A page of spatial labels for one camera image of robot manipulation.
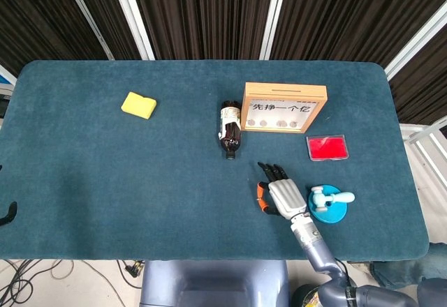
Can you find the red ink pad case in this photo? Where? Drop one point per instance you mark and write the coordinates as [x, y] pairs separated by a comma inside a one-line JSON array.
[[328, 148]]

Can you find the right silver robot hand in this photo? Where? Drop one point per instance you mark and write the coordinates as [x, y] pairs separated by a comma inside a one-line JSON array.
[[286, 197]]

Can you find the aluminium frame rack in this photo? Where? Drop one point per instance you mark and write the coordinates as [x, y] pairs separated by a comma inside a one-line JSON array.
[[422, 136]]

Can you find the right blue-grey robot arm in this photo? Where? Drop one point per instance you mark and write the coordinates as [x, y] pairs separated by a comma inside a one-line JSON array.
[[314, 247]]

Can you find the yellow sponge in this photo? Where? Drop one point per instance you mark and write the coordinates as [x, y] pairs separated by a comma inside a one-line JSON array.
[[138, 105]]

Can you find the black power plug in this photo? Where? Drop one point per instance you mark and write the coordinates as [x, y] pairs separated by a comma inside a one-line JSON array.
[[134, 268]]

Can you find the wooden framed money box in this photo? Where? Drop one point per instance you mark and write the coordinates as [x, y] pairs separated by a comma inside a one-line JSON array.
[[283, 89]]

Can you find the dark glass bottle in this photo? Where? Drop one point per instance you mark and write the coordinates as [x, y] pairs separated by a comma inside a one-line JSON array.
[[230, 136]]

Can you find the blue round plate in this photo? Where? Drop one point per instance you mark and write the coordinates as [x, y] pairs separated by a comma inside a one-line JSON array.
[[328, 214]]

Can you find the blue-grey robot torso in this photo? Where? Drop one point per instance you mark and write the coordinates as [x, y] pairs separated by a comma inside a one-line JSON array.
[[209, 282]]

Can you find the thin grey partition post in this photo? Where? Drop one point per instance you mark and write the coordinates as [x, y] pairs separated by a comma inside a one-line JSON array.
[[87, 17]]

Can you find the dark pleated curtain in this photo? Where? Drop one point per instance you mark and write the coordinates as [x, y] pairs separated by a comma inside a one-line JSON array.
[[209, 14]]

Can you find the black trash bin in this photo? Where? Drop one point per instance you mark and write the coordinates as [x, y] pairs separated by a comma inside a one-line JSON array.
[[300, 296]]

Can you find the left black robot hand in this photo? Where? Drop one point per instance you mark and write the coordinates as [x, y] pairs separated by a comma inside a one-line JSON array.
[[10, 214]]

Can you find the light blue toy roller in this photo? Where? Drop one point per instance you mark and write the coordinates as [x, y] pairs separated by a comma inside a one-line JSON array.
[[319, 199]]

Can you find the teal tablecloth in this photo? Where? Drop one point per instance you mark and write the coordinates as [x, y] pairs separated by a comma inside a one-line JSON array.
[[104, 181]]

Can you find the wide white partition post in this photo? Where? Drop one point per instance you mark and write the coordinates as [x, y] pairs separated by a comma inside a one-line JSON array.
[[131, 14], [415, 40], [273, 14]]

